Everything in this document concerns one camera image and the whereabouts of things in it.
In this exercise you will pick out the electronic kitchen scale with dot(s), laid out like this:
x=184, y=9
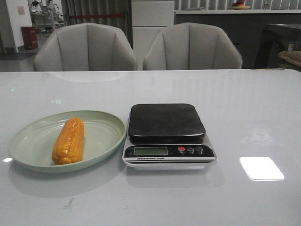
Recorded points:
x=167, y=136

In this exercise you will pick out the orange corn cob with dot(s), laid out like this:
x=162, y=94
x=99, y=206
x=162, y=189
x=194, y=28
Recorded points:
x=68, y=147

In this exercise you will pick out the red trash bin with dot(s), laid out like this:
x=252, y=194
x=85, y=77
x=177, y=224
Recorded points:
x=29, y=37

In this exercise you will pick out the light green plate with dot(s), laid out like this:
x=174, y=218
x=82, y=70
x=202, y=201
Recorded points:
x=32, y=146

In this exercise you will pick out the white cabinet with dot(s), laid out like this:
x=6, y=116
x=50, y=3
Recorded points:
x=148, y=17

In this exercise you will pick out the left grey upholstered chair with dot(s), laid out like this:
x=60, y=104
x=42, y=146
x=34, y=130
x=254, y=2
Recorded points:
x=86, y=47

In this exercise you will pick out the fruit bowl on counter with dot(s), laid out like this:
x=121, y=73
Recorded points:
x=239, y=5

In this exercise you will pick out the grey upholstered chair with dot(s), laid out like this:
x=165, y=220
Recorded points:
x=192, y=46
x=86, y=47

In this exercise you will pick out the right grey upholstered chair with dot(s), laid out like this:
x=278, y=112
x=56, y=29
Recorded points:
x=192, y=46

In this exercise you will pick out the dark side table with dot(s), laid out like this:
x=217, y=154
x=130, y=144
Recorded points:
x=276, y=38

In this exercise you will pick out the dark grey counter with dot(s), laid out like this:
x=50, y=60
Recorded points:
x=244, y=27

